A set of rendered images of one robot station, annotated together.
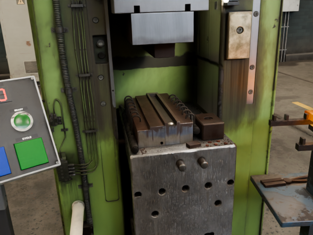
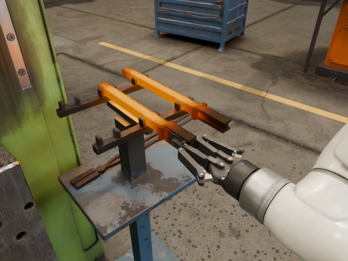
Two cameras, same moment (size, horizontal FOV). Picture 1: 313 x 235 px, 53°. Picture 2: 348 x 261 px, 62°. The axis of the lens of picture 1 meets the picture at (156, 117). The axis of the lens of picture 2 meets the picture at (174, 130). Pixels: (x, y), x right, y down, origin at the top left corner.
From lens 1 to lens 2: 0.42 m
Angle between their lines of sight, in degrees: 37
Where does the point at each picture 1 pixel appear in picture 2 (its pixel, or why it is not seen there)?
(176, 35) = not seen: outside the picture
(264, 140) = (63, 125)
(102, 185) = not seen: outside the picture
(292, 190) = (107, 181)
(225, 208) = (34, 234)
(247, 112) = (28, 100)
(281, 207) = (99, 212)
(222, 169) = (10, 199)
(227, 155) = (10, 179)
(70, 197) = not seen: outside the picture
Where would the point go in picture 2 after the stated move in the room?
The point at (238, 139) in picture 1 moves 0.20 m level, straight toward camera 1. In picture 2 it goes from (28, 135) to (28, 176)
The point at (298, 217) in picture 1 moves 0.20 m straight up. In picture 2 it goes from (119, 219) to (110, 164)
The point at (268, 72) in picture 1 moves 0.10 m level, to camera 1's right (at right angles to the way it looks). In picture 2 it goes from (39, 40) to (72, 33)
